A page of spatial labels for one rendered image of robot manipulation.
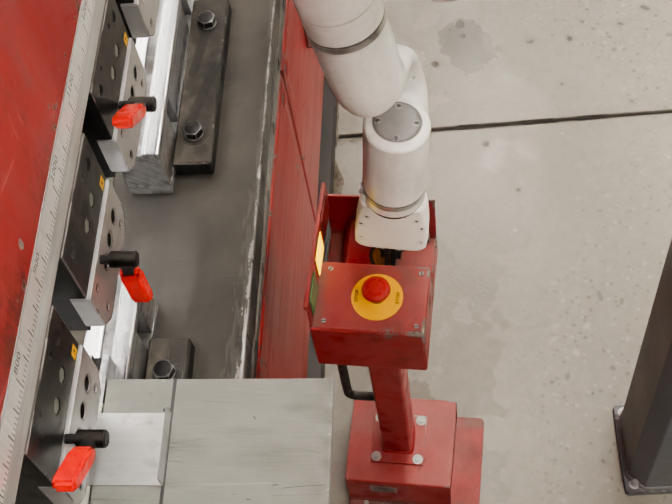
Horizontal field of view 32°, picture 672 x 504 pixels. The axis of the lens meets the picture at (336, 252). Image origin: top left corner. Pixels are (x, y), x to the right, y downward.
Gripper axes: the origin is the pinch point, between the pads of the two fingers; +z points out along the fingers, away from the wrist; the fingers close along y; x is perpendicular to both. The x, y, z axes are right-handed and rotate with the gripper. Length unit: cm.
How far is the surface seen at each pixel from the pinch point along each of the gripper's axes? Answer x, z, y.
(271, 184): 8.8, -1.1, -18.8
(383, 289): -10.1, -7.0, -0.2
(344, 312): -12.5, -3.6, -5.3
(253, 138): 9.3, -11.9, -20.7
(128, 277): -28, -38, -27
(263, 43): 26.6, -11.8, -21.9
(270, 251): -1.9, 0.2, -17.4
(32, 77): -22, -64, -32
